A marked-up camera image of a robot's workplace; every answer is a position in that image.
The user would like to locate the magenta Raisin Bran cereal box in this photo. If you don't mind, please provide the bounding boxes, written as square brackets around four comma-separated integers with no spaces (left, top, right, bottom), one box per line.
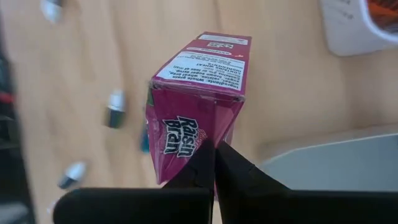
[144,30,253,185]

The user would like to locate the white perforated plastic basket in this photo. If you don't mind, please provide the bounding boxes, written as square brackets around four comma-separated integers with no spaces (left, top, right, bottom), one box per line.
[318,0,398,57]

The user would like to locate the grey plastic bin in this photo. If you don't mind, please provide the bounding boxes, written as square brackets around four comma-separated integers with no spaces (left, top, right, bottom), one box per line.
[260,133,398,192]

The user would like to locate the small dark green dropper bottle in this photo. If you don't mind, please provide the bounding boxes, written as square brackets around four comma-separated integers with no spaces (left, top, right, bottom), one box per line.
[103,89,127,129]

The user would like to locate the small black-labelled dropper bottle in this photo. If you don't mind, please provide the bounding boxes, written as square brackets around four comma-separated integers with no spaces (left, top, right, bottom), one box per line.
[39,0,63,25]

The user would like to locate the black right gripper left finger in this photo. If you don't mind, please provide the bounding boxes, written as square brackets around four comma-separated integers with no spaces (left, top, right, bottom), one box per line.
[52,139,216,224]

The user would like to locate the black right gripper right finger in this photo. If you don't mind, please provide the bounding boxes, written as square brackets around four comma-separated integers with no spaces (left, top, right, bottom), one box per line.
[215,141,398,224]

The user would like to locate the small grey dropper bottle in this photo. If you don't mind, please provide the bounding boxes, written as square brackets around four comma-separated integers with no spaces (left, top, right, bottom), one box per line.
[57,161,88,190]

